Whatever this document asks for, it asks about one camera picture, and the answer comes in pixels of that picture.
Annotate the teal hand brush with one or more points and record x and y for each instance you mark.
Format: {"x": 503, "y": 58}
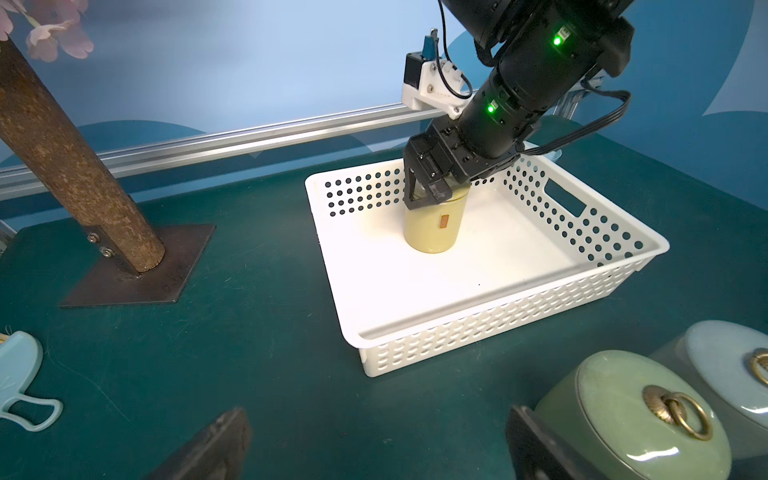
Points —
{"x": 21, "y": 359}

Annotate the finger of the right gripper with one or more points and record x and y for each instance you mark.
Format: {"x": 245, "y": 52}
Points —
{"x": 425, "y": 188}

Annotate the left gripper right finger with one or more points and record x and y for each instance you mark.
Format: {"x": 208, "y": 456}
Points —
{"x": 537, "y": 452}

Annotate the yellow tea canister back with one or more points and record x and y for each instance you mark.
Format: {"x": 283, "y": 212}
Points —
{"x": 434, "y": 229}

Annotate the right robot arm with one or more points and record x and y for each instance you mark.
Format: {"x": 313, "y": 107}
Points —
{"x": 536, "y": 52}

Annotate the dark metal tree base plate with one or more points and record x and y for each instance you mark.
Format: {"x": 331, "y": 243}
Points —
{"x": 113, "y": 281}

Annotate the green tea canister back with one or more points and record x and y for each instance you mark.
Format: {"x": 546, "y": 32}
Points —
{"x": 633, "y": 418}

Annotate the pink cherry blossom tree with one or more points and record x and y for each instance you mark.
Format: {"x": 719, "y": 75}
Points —
{"x": 36, "y": 128}

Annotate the teal dustpan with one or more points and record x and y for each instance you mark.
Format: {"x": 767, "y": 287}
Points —
{"x": 553, "y": 155}

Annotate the back aluminium frame bar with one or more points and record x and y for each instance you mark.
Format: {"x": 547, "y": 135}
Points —
{"x": 210, "y": 147}

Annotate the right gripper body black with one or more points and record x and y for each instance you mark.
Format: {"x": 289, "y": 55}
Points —
{"x": 488, "y": 135}

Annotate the white perforated plastic basket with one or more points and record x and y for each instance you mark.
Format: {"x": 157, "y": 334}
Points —
{"x": 535, "y": 241}

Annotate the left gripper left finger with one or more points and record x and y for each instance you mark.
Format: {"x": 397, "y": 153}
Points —
{"x": 217, "y": 451}

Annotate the grey-blue tea canister back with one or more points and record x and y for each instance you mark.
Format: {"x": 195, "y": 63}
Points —
{"x": 726, "y": 364}

